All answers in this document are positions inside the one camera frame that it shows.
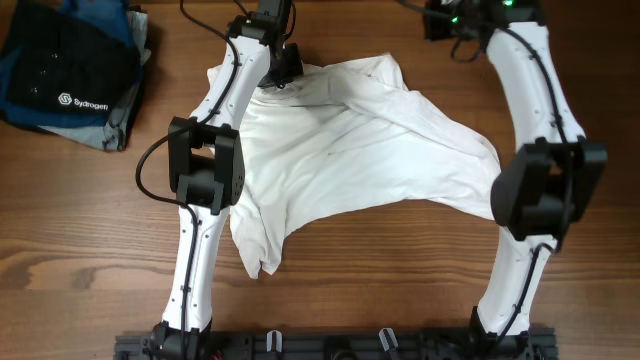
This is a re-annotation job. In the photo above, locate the black folded shirt with logo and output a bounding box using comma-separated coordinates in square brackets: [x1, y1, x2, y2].
[0, 0, 142, 117]

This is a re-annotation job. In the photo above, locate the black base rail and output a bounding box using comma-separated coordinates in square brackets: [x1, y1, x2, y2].
[113, 327, 559, 360]

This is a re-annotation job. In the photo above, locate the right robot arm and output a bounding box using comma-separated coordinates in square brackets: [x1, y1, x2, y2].
[419, 1, 608, 356]

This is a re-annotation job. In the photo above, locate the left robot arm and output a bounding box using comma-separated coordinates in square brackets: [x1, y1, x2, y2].
[114, 0, 303, 359]

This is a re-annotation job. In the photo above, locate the white polo shirt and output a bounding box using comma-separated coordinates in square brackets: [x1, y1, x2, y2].
[230, 54, 500, 278]

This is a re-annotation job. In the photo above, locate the blue folded shirt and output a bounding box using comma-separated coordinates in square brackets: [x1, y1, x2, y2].
[0, 0, 147, 129]

